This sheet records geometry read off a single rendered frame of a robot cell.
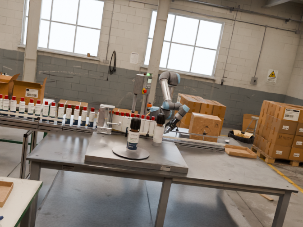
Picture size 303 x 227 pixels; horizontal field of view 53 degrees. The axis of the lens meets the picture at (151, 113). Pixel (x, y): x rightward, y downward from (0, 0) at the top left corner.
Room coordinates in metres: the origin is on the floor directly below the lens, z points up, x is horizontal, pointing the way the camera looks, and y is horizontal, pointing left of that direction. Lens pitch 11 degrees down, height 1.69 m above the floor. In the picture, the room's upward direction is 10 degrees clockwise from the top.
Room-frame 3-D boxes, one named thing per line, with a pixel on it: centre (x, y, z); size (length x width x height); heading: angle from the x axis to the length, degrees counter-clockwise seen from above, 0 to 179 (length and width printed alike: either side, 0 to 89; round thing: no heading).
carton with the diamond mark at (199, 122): (3.37, -0.61, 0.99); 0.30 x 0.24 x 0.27; 90
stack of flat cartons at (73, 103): (6.82, 1.79, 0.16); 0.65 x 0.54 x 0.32; 101
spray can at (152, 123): (3.00, -0.02, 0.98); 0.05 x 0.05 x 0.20
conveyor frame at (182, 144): (3.00, 0.01, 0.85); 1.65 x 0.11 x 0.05; 97
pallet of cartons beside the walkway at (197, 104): (6.80, -1.03, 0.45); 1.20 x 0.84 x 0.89; 8
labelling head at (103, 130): (2.86, 0.42, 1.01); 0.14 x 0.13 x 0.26; 97
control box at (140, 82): (3.07, 0.13, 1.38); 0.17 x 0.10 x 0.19; 152
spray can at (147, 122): (3.00, 0.03, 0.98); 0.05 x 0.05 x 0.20
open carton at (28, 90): (4.00, 1.65, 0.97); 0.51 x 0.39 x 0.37; 12
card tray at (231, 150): (3.13, -0.97, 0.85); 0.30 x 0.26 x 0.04; 97
